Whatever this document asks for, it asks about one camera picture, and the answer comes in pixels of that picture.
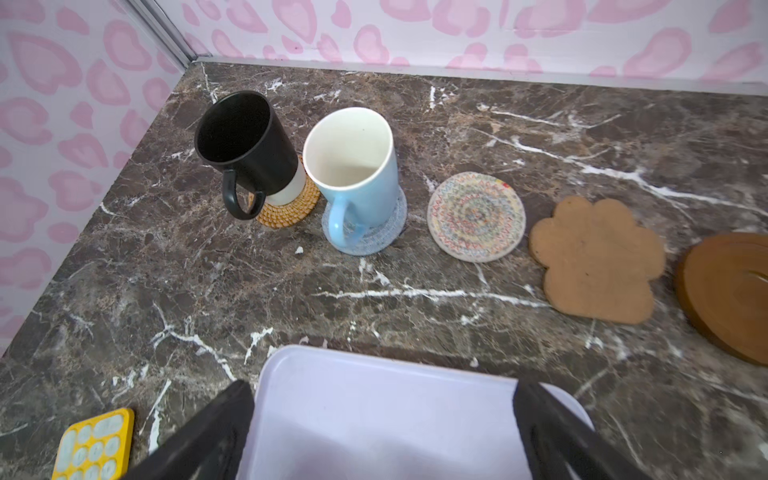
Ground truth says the lavender plastic tray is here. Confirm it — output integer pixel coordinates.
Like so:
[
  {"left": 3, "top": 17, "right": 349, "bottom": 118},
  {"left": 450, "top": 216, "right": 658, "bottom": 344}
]
[{"left": 236, "top": 344, "right": 596, "bottom": 480}]

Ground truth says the light blue mug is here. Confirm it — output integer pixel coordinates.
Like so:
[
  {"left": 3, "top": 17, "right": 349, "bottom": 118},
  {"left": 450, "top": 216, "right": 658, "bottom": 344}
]
[{"left": 302, "top": 107, "right": 400, "bottom": 250}]

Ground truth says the blue-grey woven coaster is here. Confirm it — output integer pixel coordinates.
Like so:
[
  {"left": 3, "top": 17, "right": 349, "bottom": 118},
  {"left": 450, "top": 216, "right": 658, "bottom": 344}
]
[{"left": 322, "top": 188, "right": 407, "bottom": 256}]

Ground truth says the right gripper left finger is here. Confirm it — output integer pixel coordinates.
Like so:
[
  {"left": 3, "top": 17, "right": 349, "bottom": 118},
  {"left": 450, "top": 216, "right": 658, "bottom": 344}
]
[{"left": 123, "top": 380, "right": 254, "bottom": 479}]

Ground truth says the yellow calculator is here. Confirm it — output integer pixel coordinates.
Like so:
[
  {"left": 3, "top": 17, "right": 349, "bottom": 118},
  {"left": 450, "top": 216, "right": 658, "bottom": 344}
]
[{"left": 51, "top": 408, "right": 135, "bottom": 480}]

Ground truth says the cork paw-shaped coaster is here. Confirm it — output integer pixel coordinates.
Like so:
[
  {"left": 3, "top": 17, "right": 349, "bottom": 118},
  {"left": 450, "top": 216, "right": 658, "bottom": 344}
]
[{"left": 529, "top": 196, "right": 666, "bottom": 325}]

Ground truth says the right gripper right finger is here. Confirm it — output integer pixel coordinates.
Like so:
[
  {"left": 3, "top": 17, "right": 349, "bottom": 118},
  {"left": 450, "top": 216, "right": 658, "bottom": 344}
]
[{"left": 512, "top": 379, "right": 650, "bottom": 480}]

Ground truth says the black mug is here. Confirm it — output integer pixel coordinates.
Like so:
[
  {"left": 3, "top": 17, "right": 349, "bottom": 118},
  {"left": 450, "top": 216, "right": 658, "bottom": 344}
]
[{"left": 194, "top": 90, "right": 306, "bottom": 220}]

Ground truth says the woven rattan coaster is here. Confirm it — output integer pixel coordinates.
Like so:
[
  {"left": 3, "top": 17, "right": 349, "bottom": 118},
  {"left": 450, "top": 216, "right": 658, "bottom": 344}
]
[{"left": 256, "top": 177, "right": 321, "bottom": 229}]

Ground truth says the multicolour woven round coaster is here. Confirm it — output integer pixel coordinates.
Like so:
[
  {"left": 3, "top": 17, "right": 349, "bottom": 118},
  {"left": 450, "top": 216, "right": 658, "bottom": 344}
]
[{"left": 427, "top": 172, "right": 526, "bottom": 263}]

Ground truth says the round brown wooden coaster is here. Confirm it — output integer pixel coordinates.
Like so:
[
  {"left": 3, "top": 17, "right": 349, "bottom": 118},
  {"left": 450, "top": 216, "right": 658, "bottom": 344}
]
[{"left": 675, "top": 233, "right": 767, "bottom": 366}]

